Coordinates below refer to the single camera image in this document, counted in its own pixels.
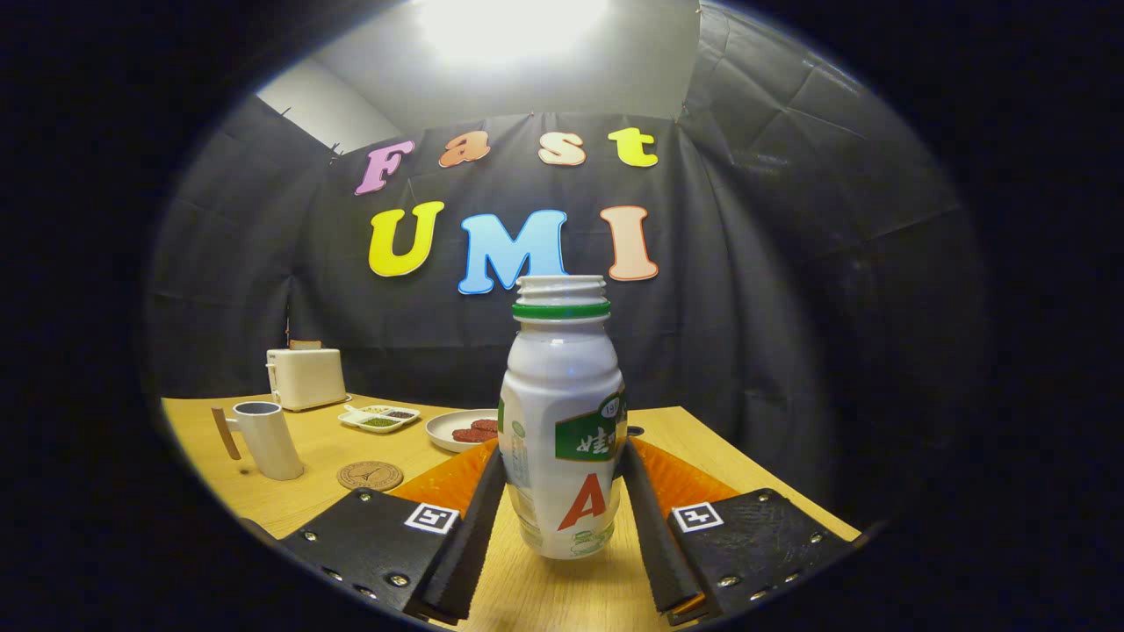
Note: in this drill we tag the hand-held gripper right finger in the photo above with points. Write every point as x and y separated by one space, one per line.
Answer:
654 544

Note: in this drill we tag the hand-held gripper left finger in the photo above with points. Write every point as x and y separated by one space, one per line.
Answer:
470 544

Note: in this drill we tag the round cork coaster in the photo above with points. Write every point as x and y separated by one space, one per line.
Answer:
370 476

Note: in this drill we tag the white juice bottle green label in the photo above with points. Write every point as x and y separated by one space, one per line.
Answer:
553 377

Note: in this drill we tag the reddish brown meat piece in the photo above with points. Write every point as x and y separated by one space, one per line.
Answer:
486 425
470 435

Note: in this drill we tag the white round plate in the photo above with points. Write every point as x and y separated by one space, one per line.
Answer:
439 426

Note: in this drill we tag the white divided condiment dish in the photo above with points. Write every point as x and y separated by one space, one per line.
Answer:
379 420

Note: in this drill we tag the wooden table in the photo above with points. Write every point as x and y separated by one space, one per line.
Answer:
320 452

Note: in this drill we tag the cream toaster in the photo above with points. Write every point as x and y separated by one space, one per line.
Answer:
307 377

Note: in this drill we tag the toast slice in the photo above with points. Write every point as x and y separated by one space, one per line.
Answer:
305 345

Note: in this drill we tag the bright ceiling light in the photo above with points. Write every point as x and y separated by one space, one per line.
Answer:
509 22

